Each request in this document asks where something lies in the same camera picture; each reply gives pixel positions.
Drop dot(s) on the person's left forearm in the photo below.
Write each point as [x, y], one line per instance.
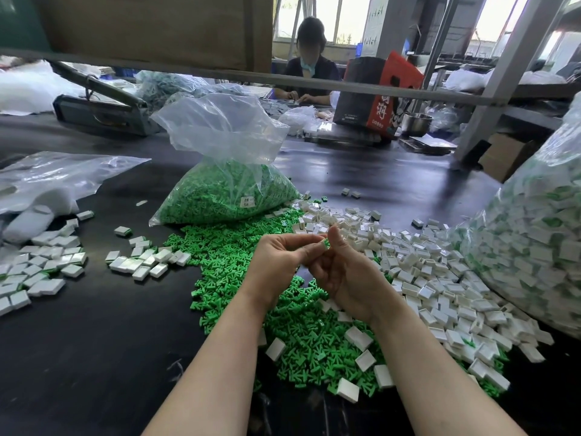
[211, 389]

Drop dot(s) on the empty clear plastic bag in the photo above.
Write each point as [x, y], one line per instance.
[59, 173]

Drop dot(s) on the pile of white plastic caps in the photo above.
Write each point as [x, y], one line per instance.
[461, 277]

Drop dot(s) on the large bag of white caps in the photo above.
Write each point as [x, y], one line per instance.
[554, 233]

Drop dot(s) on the black table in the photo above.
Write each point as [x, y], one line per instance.
[91, 369]

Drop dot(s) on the brown board panel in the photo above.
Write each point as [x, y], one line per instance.
[138, 28]

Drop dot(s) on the white bags on shelf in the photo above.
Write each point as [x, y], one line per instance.
[504, 79]

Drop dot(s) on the clear bag of pale parts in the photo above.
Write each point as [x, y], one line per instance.
[181, 91]

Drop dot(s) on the pile of assembled white pieces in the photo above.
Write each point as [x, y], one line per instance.
[43, 268]

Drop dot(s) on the person's right hand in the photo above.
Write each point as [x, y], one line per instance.
[359, 275]

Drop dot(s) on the metal bowl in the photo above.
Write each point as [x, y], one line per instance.
[418, 122]

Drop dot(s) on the person's right forearm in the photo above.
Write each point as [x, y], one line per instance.
[454, 391]

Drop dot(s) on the white plastic sheet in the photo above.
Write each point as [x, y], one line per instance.
[36, 89]

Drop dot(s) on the white paper sheets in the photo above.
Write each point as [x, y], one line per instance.
[430, 140]

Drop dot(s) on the black and red box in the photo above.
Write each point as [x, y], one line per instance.
[374, 97]

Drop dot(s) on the person's left hand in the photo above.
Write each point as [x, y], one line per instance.
[277, 266]

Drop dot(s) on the crumpled white plastic bag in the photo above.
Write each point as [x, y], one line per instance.
[301, 119]

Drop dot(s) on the cardboard box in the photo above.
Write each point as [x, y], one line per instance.
[511, 157]

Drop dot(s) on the grey metal shelf frame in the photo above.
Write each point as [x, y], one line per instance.
[181, 71]

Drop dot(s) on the pile of green parts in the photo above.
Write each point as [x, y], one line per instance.
[220, 254]

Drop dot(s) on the bag of green clips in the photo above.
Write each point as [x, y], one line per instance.
[232, 189]

